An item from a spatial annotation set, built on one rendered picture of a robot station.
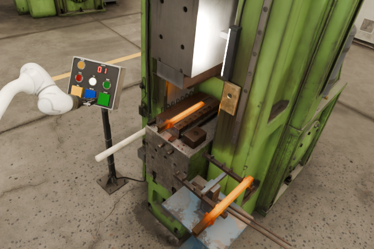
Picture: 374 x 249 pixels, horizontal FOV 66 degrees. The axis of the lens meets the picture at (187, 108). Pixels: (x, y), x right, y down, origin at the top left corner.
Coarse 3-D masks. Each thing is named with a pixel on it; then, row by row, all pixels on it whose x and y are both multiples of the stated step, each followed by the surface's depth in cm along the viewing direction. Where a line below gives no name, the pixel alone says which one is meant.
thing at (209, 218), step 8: (248, 176) 138; (240, 184) 133; (248, 184) 134; (232, 192) 129; (240, 192) 131; (224, 200) 126; (232, 200) 127; (216, 208) 122; (224, 208) 124; (208, 216) 118; (216, 216) 121; (200, 224) 115; (208, 224) 118; (192, 232) 114; (200, 232) 115
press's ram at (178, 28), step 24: (168, 0) 131; (192, 0) 122; (216, 0) 128; (168, 24) 138; (192, 24) 128; (216, 24) 137; (168, 48) 145; (192, 48) 134; (216, 48) 147; (192, 72) 141
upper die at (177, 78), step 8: (160, 64) 154; (160, 72) 157; (168, 72) 153; (176, 72) 148; (208, 72) 162; (168, 80) 155; (176, 80) 150; (184, 80) 148; (192, 80) 153; (200, 80) 159; (184, 88) 151
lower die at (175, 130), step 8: (192, 96) 198; (200, 96) 197; (208, 96) 196; (176, 104) 189; (184, 104) 188; (192, 104) 188; (208, 104) 190; (216, 104) 190; (168, 112) 181; (176, 112) 180; (192, 112) 180; (200, 112) 182; (208, 112) 185; (160, 120) 176; (184, 120) 174; (192, 120) 175; (176, 128) 168; (184, 128) 171; (176, 136) 172
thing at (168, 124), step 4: (196, 104) 186; (200, 104) 186; (188, 108) 182; (192, 108) 182; (196, 108) 184; (184, 112) 178; (188, 112) 178; (176, 116) 174; (180, 116) 175; (184, 116) 177; (168, 120) 170; (172, 120) 171; (176, 120) 172; (160, 124) 165; (164, 124) 165; (168, 124) 169; (172, 124) 169; (160, 128) 165; (164, 128) 168; (168, 128) 170; (160, 132) 166
